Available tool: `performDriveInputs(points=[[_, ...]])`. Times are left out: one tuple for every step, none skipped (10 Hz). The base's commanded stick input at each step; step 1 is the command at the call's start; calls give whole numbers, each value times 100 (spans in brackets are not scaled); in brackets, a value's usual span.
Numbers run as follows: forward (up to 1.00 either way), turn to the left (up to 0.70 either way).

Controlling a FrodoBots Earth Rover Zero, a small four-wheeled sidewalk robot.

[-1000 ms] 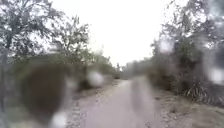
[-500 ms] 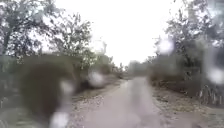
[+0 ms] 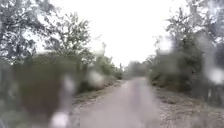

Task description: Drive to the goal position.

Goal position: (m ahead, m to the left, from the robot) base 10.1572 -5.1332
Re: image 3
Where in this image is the dry grass verge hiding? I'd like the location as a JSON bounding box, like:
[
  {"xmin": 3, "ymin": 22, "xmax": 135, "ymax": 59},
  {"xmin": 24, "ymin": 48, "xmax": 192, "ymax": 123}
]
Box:
[
  {"xmin": 68, "ymin": 79, "xmax": 126, "ymax": 111},
  {"xmin": 151, "ymin": 84, "xmax": 224, "ymax": 128}
]

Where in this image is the brown dirt path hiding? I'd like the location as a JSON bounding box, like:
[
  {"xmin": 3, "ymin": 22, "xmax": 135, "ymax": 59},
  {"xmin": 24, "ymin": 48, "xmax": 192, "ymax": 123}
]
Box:
[{"xmin": 66, "ymin": 77, "xmax": 174, "ymax": 128}]

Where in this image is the row of trees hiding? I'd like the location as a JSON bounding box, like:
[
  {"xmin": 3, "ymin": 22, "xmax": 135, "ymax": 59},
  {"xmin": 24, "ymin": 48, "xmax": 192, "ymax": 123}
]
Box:
[
  {"xmin": 0, "ymin": 0, "xmax": 124, "ymax": 111},
  {"xmin": 124, "ymin": 0, "xmax": 224, "ymax": 108}
]

